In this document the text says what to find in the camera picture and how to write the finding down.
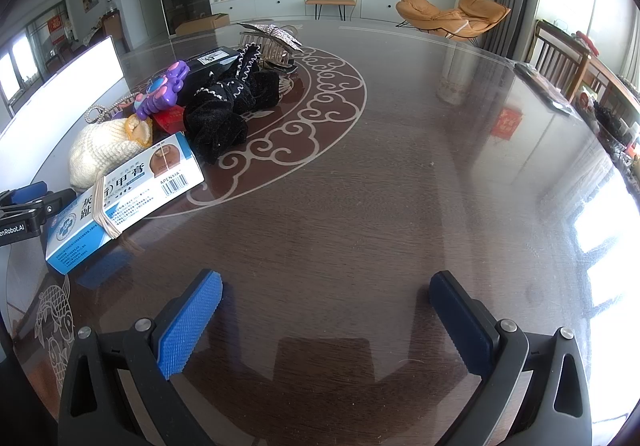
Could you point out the orange lounge chair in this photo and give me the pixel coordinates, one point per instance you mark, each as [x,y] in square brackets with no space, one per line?
[425,13]

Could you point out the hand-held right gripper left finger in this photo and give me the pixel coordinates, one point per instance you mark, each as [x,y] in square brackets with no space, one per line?
[192,321]

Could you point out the amber hair clip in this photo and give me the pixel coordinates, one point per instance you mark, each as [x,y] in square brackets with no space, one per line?
[139,131]

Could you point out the red candy-shaped packet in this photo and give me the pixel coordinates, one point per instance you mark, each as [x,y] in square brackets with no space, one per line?
[170,118]

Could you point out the white storage bin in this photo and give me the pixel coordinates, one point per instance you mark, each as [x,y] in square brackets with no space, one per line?
[60,91]

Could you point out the white television cabinet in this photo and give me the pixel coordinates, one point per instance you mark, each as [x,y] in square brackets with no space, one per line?
[275,5]

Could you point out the black velvet scrunchie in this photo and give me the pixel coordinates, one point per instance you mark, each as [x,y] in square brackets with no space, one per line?
[215,131]

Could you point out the wooden bench with metal legs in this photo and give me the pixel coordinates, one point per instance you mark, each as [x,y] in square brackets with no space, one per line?
[330,2]

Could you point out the black sock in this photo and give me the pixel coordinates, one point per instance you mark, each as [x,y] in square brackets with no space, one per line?
[255,86]

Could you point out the blue white medicine box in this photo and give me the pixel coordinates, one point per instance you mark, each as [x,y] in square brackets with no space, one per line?
[130,198]

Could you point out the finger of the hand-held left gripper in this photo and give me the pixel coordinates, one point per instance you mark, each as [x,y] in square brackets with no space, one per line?
[55,206]
[30,192]

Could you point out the cream knitted pouch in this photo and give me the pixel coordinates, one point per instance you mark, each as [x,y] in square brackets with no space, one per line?
[100,151]

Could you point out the cardboard box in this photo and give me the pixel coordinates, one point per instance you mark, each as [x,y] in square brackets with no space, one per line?
[200,23]

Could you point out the rhinestone headband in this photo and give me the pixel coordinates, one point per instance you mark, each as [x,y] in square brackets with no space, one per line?
[92,113]

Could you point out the wooden dining chair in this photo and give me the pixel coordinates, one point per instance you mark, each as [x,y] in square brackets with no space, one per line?
[560,56]

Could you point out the small wooden side cabinet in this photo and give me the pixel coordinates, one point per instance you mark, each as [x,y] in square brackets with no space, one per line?
[114,26]

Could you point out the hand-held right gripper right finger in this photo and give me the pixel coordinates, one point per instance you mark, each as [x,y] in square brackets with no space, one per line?
[462,321]

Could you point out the black box with white labels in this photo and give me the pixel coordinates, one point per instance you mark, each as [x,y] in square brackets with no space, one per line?
[210,72]

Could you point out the dark wooden desktop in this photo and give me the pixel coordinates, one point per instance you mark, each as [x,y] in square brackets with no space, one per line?
[375,206]

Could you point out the cluttered wooden side table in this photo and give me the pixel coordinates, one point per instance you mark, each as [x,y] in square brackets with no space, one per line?
[610,86]

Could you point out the purple plastic toy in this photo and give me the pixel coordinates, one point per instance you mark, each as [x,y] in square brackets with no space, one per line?
[167,91]

